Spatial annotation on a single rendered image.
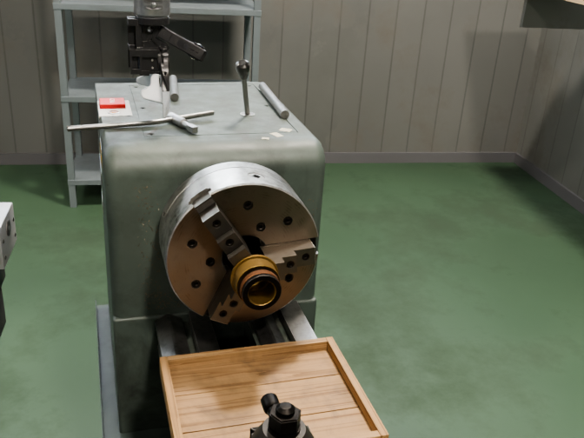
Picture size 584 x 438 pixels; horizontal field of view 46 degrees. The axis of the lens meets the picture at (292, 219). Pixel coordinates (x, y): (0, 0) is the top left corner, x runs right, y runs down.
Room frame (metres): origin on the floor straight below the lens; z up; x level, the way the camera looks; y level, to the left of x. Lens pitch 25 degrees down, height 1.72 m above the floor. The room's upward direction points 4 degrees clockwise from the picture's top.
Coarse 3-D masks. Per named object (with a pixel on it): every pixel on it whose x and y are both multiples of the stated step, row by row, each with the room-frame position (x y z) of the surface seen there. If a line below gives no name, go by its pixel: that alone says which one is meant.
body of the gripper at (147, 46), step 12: (132, 24) 1.44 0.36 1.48; (144, 24) 1.44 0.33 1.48; (156, 24) 1.44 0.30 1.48; (132, 36) 1.46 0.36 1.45; (144, 36) 1.45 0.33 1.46; (132, 48) 1.45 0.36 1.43; (144, 48) 1.45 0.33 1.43; (156, 48) 1.45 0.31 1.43; (168, 48) 1.46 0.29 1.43; (132, 60) 1.43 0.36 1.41; (144, 60) 1.44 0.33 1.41; (156, 60) 1.44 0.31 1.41; (168, 60) 1.45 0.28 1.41; (132, 72) 1.42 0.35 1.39; (144, 72) 1.43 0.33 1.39; (156, 72) 1.45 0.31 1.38
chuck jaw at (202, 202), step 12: (204, 204) 1.19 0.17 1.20; (216, 204) 1.18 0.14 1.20; (204, 216) 1.16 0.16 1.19; (216, 216) 1.15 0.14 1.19; (216, 228) 1.15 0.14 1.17; (228, 228) 1.16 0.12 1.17; (216, 240) 1.14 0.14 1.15; (228, 240) 1.14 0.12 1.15; (240, 240) 1.14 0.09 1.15; (228, 252) 1.14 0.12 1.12; (240, 252) 1.12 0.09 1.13
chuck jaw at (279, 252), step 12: (300, 240) 1.24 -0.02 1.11; (312, 240) 1.25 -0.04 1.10; (264, 252) 1.19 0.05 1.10; (276, 252) 1.19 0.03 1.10; (288, 252) 1.19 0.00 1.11; (300, 252) 1.20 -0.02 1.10; (312, 252) 1.21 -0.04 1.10; (276, 264) 1.15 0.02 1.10; (288, 264) 1.18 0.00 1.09; (300, 264) 1.20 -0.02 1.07
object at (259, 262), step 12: (240, 264) 1.12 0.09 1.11; (252, 264) 1.10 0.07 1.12; (264, 264) 1.11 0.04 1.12; (240, 276) 1.09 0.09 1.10; (252, 276) 1.07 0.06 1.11; (264, 276) 1.07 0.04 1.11; (276, 276) 1.10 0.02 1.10; (240, 288) 1.08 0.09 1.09; (252, 288) 1.14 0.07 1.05; (264, 288) 1.13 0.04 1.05; (276, 288) 1.08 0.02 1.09; (252, 300) 1.10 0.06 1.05; (264, 300) 1.10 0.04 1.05; (276, 300) 1.08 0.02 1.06
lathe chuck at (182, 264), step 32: (192, 192) 1.23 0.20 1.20; (224, 192) 1.20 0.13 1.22; (256, 192) 1.22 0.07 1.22; (288, 192) 1.24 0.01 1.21; (192, 224) 1.18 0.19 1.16; (256, 224) 1.22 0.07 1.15; (288, 224) 1.24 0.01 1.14; (192, 256) 1.18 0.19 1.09; (224, 256) 1.27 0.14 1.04; (192, 288) 1.18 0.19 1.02; (288, 288) 1.24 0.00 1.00
